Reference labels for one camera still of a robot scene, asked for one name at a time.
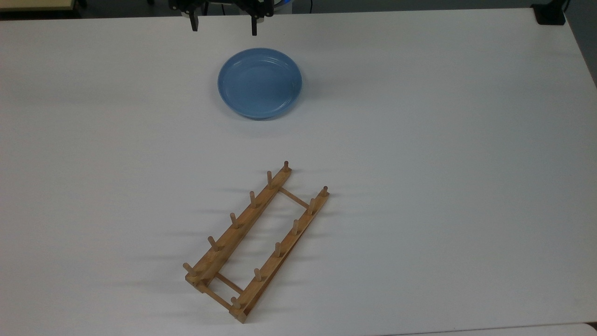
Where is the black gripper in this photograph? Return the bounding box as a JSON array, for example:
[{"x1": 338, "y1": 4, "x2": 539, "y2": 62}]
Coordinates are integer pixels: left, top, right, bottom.
[{"x1": 169, "y1": 0, "x2": 274, "y2": 36}]

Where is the blue round plate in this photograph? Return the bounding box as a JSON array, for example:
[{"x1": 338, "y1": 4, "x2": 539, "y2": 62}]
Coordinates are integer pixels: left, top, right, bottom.
[{"x1": 217, "y1": 47, "x2": 303, "y2": 120}]

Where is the wooden peg plate rack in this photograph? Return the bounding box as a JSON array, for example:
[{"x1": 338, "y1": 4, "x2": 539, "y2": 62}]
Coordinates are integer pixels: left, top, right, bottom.
[{"x1": 182, "y1": 161, "x2": 330, "y2": 324}]

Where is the tan wooden desk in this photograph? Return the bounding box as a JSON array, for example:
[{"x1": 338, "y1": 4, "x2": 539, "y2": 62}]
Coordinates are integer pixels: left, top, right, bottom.
[{"x1": 0, "y1": 0, "x2": 76, "y2": 12}]

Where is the black camera pole with clamp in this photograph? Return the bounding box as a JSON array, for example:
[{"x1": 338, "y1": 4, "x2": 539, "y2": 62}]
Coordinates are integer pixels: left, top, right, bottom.
[{"x1": 531, "y1": 0, "x2": 570, "y2": 26}]

